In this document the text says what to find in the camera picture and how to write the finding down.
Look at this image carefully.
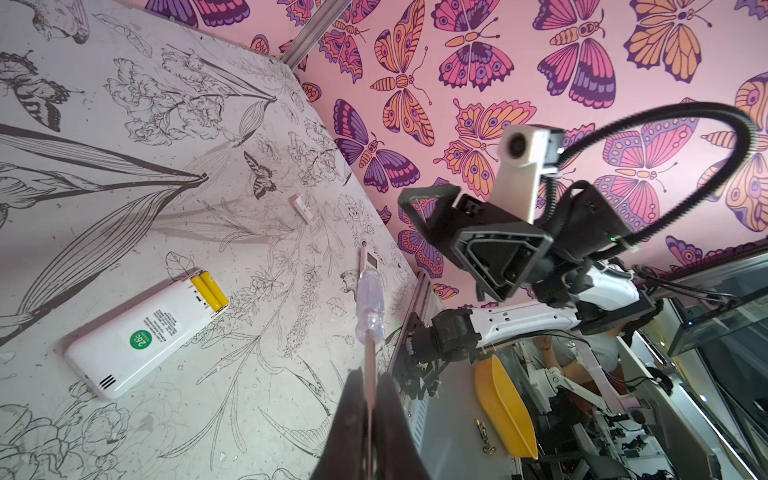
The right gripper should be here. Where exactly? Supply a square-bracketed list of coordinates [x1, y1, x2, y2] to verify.
[398, 181, 638, 303]

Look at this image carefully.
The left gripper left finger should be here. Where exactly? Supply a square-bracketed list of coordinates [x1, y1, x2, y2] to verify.
[310, 369, 368, 480]

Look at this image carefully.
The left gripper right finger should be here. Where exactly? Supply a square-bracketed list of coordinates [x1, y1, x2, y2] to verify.
[373, 372, 430, 480]

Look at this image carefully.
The clear handled screwdriver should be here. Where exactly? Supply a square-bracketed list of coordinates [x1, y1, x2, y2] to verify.
[356, 267, 385, 479]

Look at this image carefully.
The white battery cover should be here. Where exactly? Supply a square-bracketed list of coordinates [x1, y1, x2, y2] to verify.
[289, 195, 317, 225]

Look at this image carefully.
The white remote with green sticker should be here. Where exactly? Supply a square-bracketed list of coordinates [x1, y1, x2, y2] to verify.
[64, 270, 229, 400]

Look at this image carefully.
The white remote with display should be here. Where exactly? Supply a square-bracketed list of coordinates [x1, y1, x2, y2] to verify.
[358, 240, 381, 280]

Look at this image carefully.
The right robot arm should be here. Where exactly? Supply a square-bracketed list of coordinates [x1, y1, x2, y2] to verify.
[392, 181, 655, 396]

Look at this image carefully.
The yellow battery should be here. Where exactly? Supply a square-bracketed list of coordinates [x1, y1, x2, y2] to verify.
[199, 271, 229, 311]
[190, 275, 223, 312]

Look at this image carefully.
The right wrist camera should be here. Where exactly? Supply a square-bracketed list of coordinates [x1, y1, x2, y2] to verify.
[489, 124, 565, 224]

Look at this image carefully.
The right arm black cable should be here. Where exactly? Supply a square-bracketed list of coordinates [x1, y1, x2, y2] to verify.
[539, 101, 760, 265]

